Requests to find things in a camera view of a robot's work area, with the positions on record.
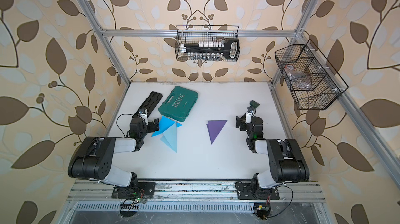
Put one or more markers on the black wire basket rear wall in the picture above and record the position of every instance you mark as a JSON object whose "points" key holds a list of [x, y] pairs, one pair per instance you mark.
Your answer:
{"points": [[193, 33]]}

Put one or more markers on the purple square paper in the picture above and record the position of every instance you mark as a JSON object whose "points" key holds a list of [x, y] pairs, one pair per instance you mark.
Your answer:
{"points": [[214, 127]]}

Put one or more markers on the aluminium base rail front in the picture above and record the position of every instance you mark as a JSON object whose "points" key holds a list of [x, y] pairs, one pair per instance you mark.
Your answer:
{"points": [[196, 191]]}

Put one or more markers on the small circuit board left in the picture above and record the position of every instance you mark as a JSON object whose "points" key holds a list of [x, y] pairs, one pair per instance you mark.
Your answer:
{"points": [[130, 207]]}

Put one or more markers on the green plastic tool case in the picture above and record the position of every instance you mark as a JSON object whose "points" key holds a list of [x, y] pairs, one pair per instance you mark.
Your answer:
{"points": [[179, 103]]}

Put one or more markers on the small circuit board right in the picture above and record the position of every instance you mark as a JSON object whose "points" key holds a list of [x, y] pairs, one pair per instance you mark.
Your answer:
{"points": [[262, 211]]}

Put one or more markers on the black wire basket right wall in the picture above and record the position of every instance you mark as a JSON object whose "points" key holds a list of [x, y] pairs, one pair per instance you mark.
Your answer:
{"points": [[311, 78]]}

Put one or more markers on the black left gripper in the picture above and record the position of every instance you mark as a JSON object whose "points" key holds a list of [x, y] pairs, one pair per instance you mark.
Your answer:
{"points": [[150, 126]]}

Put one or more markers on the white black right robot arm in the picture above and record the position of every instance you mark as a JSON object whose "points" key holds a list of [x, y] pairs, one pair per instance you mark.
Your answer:
{"points": [[285, 158]]}

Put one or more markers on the aluminium frame post left rear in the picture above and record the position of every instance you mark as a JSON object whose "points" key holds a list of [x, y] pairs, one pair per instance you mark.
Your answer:
{"points": [[98, 30]]}

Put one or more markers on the small circuit board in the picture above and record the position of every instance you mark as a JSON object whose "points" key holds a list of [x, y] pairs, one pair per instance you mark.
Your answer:
{"points": [[262, 211], [130, 207]]}

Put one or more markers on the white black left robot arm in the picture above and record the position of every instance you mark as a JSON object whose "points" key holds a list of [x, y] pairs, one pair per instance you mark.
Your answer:
{"points": [[93, 160]]}

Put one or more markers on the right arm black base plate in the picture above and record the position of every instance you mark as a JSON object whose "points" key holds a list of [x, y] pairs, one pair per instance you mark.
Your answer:
{"points": [[245, 191]]}

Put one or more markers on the black wire basket wall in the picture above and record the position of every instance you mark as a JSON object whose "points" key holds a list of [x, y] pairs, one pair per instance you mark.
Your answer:
{"points": [[193, 33], [311, 78]]}

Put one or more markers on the aluminium frame right side rail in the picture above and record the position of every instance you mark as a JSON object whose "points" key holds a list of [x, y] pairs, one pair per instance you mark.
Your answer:
{"points": [[377, 143]]}

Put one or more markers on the light blue square paper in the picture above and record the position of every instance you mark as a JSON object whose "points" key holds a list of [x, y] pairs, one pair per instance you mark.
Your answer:
{"points": [[170, 137]]}

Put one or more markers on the black socket set holder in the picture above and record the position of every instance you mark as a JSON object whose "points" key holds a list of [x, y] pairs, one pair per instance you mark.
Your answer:
{"points": [[227, 48]]}

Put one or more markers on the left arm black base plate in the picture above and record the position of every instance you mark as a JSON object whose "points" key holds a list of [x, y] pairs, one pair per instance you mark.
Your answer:
{"points": [[141, 190]]}

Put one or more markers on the aluminium frame post right rear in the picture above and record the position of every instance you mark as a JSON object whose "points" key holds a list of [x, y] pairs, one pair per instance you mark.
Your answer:
{"points": [[293, 16]]}

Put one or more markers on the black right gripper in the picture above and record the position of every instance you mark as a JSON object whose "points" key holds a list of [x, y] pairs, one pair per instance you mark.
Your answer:
{"points": [[243, 124]]}

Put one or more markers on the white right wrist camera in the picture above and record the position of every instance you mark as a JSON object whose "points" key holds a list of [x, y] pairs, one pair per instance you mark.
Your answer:
{"points": [[250, 113]]}

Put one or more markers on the aluminium frame post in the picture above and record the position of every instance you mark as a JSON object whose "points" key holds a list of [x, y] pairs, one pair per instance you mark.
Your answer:
{"points": [[98, 30], [293, 16]]}

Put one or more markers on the black foam tool tray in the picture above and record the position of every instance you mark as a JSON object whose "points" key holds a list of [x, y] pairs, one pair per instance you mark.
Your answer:
{"points": [[149, 104]]}

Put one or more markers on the plastic bag in basket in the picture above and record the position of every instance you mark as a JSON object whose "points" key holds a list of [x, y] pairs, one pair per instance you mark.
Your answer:
{"points": [[299, 80]]}

